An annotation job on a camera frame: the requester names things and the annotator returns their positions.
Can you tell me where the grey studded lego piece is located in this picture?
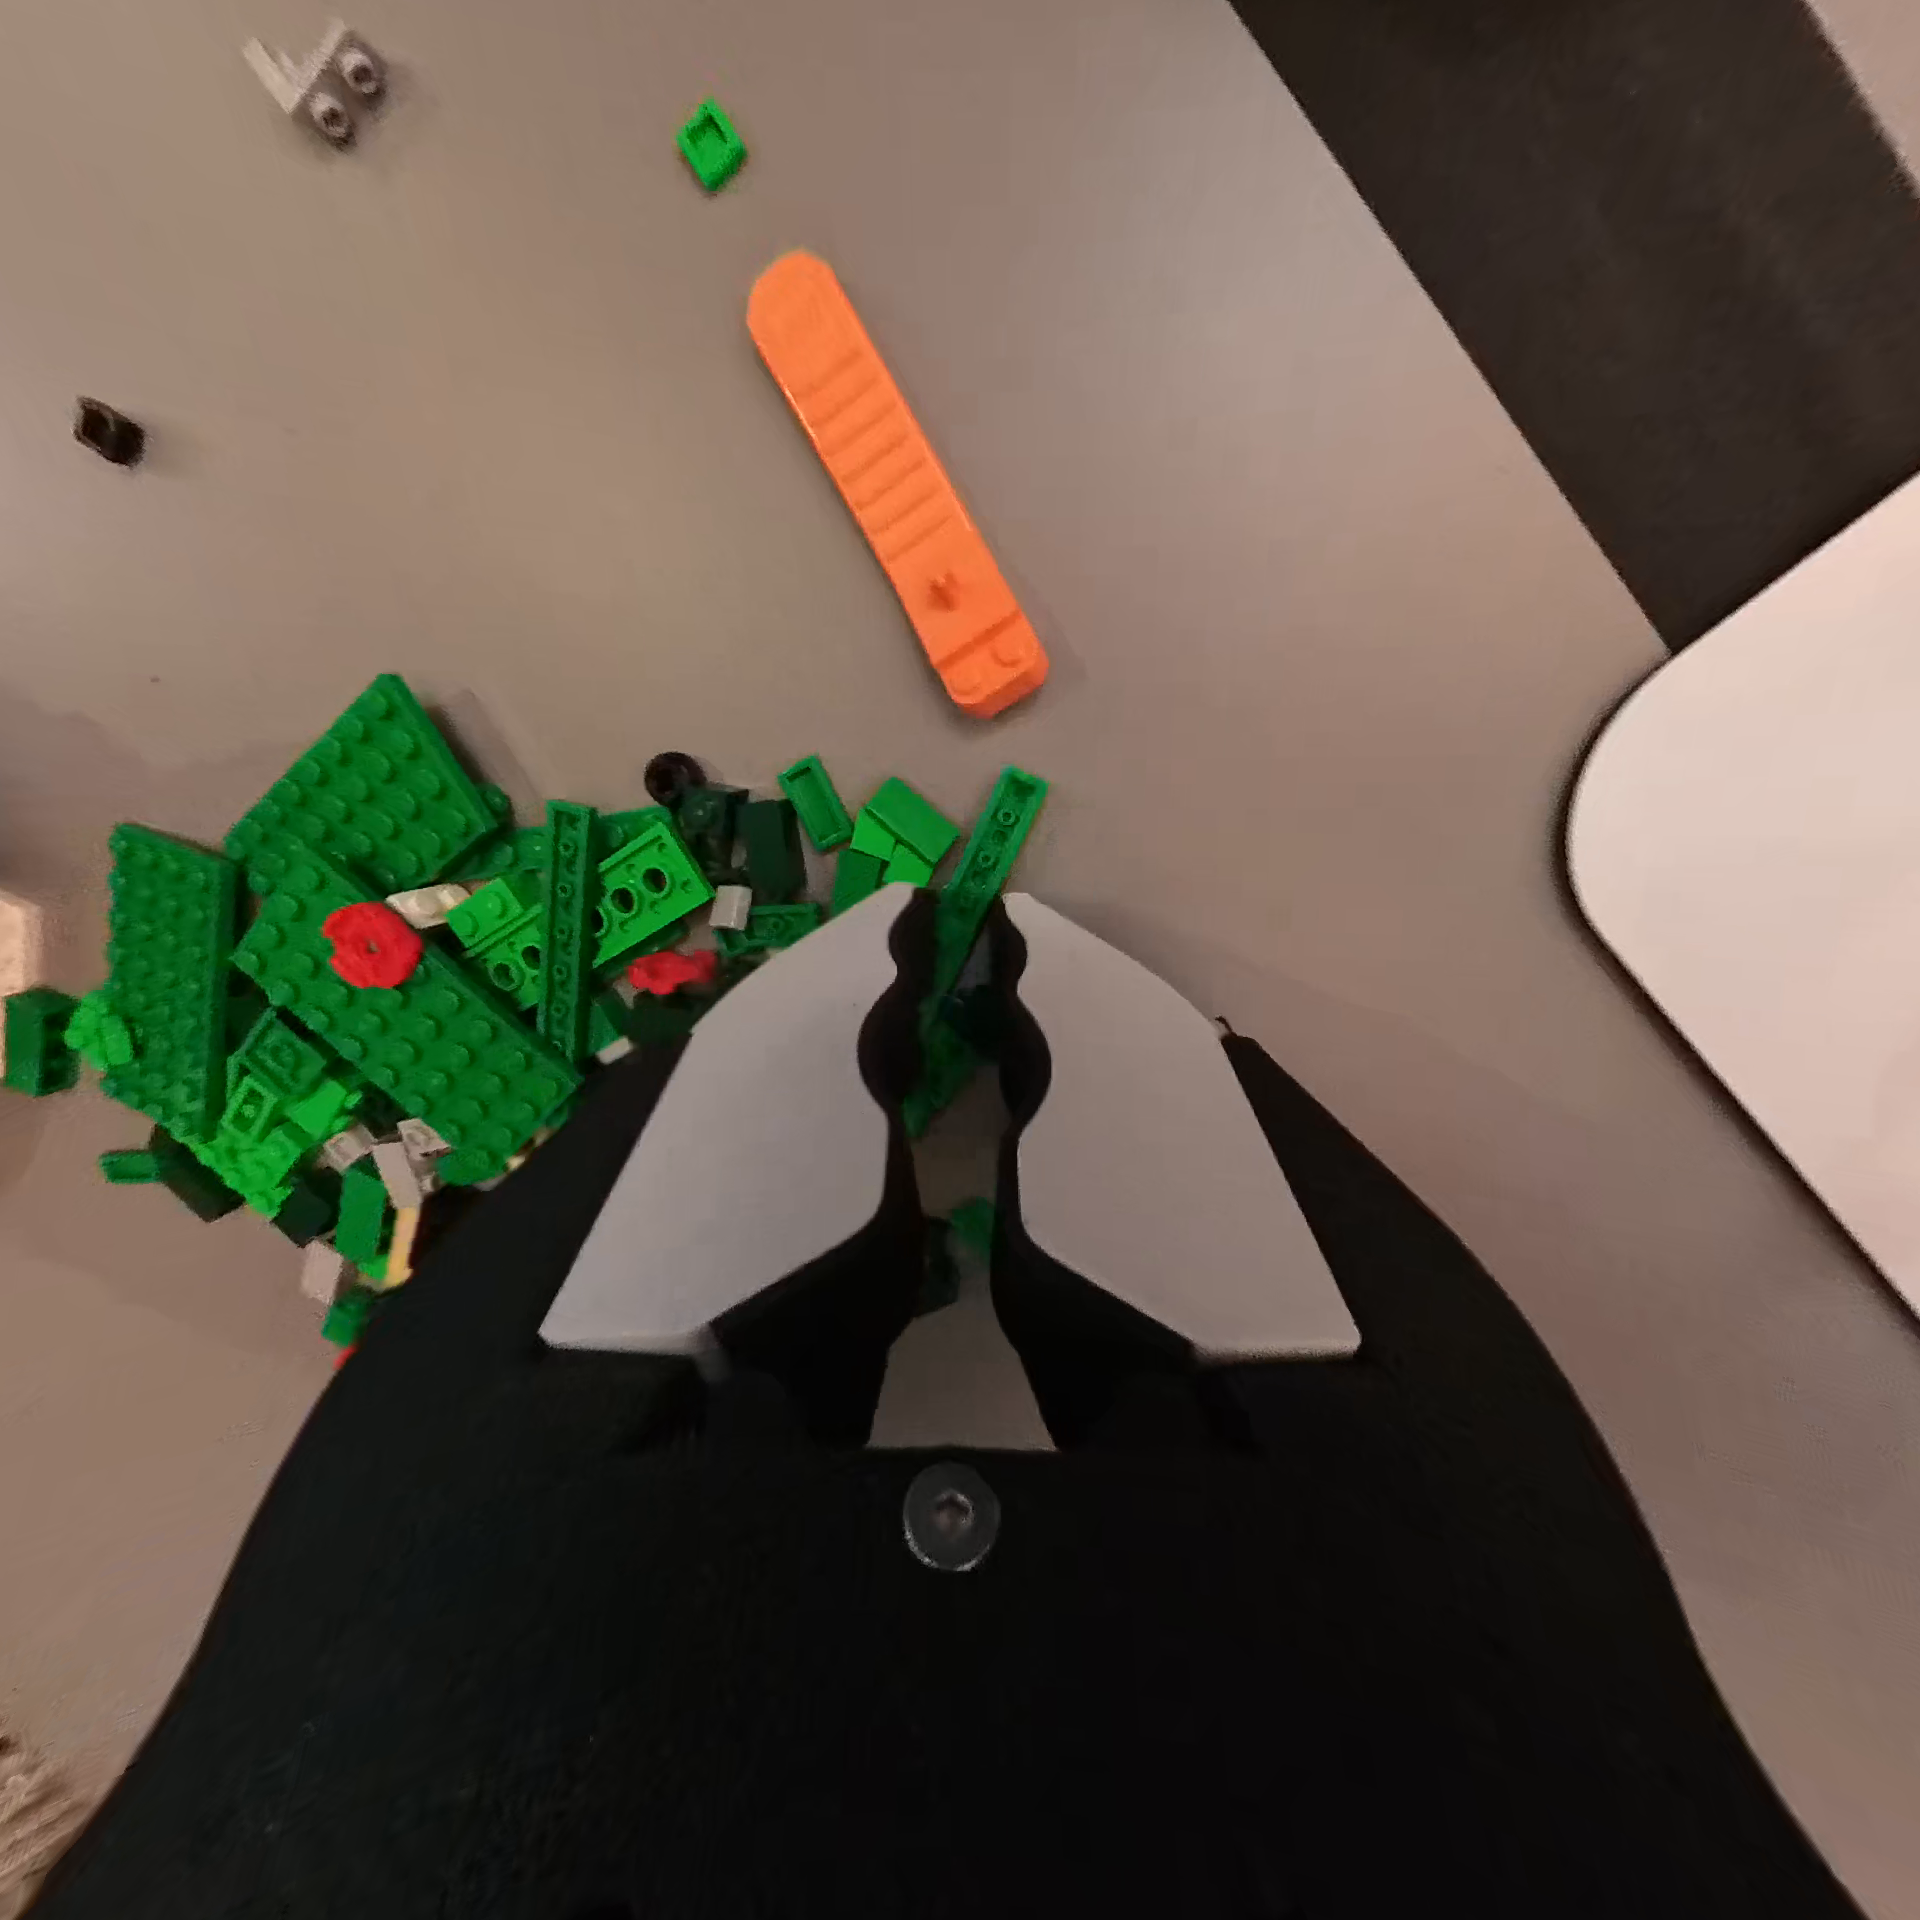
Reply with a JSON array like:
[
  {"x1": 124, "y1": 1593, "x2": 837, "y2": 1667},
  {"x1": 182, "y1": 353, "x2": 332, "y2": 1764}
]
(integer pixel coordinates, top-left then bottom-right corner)
[{"x1": 299, "y1": 53, "x2": 389, "y2": 150}]

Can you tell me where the long green lego plate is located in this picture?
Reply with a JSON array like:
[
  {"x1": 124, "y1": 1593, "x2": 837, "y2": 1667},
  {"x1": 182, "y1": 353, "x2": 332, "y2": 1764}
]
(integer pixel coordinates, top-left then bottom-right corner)
[{"x1": 900, "y1": 769, "x2": 1051, "y2": 1142}]

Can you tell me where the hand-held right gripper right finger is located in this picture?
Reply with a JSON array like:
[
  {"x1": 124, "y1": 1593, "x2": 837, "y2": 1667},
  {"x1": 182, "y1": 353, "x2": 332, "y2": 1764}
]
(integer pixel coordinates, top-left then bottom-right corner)
[{"x1": 990, "y1": 890, "x2": 1367, "y2": 1454}]

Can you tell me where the cream knit sweater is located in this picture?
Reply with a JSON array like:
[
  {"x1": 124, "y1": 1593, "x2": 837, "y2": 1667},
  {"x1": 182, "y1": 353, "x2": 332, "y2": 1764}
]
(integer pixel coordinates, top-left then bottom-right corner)
[{"x1": 0, "y1": 1724, "x2": 84, "y2": 1908}]

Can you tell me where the light grey lego bracket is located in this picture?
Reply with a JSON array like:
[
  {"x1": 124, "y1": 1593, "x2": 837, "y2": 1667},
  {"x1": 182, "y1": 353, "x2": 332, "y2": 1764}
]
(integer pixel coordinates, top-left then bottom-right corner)
[{"x1": 242, "y1": 20, "x2": 353, "y2": 116}]

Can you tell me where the orange brick separator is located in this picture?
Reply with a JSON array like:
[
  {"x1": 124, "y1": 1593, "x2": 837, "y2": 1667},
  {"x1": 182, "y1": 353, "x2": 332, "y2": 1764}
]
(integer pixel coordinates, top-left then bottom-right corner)
[{"x1": 745, "y1": 251, "x2": 1051, "y2": 723}]

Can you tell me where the pile of lego pieces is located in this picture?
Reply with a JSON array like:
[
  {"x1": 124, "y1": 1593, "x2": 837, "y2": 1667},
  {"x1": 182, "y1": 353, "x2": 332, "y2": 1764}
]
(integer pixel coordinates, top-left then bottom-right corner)
[{"x1": 0, "y1": 672, "x2": 1051, "y2": 1353}]

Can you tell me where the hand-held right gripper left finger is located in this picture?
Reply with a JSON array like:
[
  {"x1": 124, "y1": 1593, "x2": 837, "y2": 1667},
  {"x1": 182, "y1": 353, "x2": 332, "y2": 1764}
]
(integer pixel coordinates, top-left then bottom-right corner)
[{"x1": 535, "y1": 883, "x2": 930, "y2": 1454}]

